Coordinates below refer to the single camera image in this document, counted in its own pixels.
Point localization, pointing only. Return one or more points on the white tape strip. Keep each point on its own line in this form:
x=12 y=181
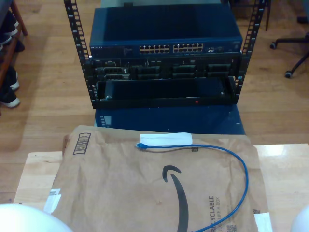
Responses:
x=166 y=139

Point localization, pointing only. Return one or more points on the black office chair base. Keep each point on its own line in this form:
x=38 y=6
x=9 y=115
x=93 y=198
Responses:
x=289 y=40

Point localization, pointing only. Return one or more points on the black rack frame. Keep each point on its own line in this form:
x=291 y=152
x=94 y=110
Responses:
x=77 y=36

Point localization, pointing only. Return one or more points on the dark blue base unit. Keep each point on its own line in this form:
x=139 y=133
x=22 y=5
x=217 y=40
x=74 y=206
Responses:
x=169 y=118

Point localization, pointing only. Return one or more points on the wooden bench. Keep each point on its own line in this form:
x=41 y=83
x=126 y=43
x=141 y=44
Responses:
x=21 y=21

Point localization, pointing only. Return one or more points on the brown paper mailer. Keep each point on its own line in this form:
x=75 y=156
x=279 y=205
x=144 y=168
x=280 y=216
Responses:
x=108 y=181

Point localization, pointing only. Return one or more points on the black server unit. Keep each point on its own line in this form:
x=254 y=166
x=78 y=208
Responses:
x=164 y=65

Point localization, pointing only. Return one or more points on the blue network switch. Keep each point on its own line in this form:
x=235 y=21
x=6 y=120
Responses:
x=166 y=26

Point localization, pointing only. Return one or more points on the white paper label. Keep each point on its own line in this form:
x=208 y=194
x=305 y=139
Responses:
x=263 y=221
x=51 y=203

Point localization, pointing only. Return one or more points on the thin dark furniture leg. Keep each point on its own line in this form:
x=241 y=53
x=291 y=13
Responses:
x=267 y=14

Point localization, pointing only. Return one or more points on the dark shoe white sole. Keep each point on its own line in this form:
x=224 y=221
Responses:
x=10 y=102
x=13 y=20
x=8 y=36
x=15 y=84

